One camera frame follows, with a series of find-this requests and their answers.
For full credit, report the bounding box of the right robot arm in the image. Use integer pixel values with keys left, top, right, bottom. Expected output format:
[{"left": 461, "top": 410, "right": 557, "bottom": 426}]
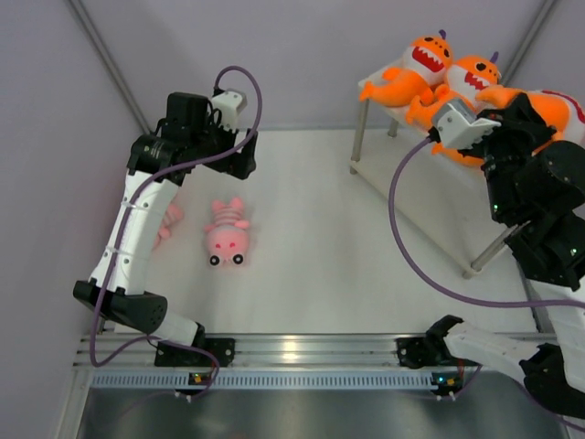
[{"left": 425, "top": 94, "right": 584, "bottom": 418}]

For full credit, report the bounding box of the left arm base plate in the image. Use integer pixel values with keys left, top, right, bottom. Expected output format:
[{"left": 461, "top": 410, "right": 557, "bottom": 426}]
[{"left": 154, "top": 337, "right": 236, "bottom": 368}]

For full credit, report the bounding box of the white two-tier shelf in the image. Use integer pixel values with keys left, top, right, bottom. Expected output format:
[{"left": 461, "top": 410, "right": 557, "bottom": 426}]
[{"left": 349, "top": 101, "right": 512, "bottom": 279}]

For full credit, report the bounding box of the pink striped plush centre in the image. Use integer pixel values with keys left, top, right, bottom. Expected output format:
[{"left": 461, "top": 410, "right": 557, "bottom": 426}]
[{"left": 204, "top": 197, "right": 250, "bottom": 267}]

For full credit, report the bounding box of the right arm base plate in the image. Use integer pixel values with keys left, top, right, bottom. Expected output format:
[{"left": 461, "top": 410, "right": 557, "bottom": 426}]
[{"left": 396, "top": 337, "right": 462, "bottom": 369}]

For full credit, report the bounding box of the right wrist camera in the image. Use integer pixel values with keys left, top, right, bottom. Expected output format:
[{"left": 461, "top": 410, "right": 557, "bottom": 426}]
[{"left": 431, "top": 98, "right": 501, "bottom": 150}]

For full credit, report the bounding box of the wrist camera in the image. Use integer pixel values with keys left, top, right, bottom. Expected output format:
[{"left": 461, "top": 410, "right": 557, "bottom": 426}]
[
  {"left": 431, "top": 98, "right": 501, "bottom": 150},
  {"left": 210, "top": 90, "right": 247, "bottom": 133}
]

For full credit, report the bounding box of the orange shark plush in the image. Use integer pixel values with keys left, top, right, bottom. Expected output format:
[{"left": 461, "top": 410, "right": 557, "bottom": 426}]
[
  {"left": 431, "top": 143, "right": 484, "bottom": 168},
  {"left": 405, "top": 51, "right": 501, "bottom": 130},
  {"left": 475, "top": 85, "right": 584, "bottom": 145},
  {"left": 359, "top": 29, "right": 454, "bottom": 108}
]

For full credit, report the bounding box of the white slotted cable duct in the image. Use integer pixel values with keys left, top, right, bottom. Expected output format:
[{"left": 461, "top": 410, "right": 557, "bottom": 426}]
[{"left": 91, "top": 370, "right": 442, "bottom": 391}]

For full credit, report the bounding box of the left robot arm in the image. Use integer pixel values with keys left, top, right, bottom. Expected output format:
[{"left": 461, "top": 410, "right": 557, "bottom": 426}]
[{"left": 73, "top": 88, "right": 258, "bottom": 366}]

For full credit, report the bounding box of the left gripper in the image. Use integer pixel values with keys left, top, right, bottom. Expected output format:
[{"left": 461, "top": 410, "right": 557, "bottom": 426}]
[{"left": 188, "top": 112, "right": 256, "bottom": 180}]

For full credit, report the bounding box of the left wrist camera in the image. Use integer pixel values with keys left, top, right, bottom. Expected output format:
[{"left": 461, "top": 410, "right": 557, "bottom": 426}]
[{"left": 210, "top": 90, "right": 247, "bottom": 133}]

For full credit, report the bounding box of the aluminium rail frame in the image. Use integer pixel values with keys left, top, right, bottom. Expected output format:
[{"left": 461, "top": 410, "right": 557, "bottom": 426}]
[{"left": 72, "top": 332, "right": 572, "bottom": 369}]

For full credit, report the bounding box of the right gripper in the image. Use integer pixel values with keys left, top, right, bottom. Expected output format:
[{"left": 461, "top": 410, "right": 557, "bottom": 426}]
[{"left": 458, "top": 91, "right": 558, "bottom": 224}]

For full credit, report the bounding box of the pink striped plush near wall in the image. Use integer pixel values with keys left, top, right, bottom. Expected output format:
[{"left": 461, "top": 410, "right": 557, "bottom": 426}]
[{"left": 153, "top": 203, "right": 184, "bottom": 249}]

